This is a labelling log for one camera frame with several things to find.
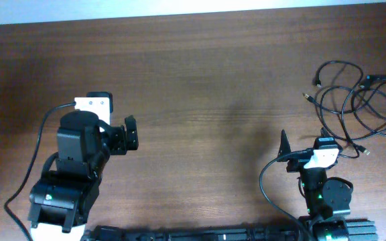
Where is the black usb cable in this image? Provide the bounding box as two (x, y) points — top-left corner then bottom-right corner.
(302, 85), (386, 122)
(318, 75), (386, 158)
(312, 60), (365, 116)

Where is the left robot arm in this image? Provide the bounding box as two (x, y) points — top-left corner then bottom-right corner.
(28, 110), (139, 240)

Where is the right camera cable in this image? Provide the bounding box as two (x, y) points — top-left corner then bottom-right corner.
(258, 149), (314, 241)

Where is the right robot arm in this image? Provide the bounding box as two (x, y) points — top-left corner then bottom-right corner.
(278, 130), (353, 240)

